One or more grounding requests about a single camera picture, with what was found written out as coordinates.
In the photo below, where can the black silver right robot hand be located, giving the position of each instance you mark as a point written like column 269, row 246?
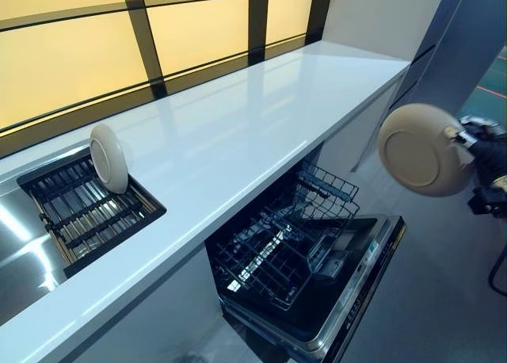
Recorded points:
column 491, row 149

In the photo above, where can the large beige ceramic plate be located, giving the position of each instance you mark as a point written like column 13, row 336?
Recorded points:
column 420, row 153

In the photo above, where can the tall grey cabinet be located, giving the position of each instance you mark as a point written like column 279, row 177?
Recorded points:
column 455, row 42

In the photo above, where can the white end cabinet door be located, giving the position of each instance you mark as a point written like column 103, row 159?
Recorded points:
column 340, row 149

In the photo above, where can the grey cutlery basket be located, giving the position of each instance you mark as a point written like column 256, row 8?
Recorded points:
column 326, row 258

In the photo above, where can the small beige ceramic plate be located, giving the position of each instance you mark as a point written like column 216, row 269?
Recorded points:
column 109, row 161

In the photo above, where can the black dish drying rack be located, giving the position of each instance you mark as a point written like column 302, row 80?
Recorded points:
column 91, row 220

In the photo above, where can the stainless steel sink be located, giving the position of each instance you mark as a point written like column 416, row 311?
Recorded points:
column 24, row 252

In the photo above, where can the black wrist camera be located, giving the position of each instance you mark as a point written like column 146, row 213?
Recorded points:
column 485, row 202

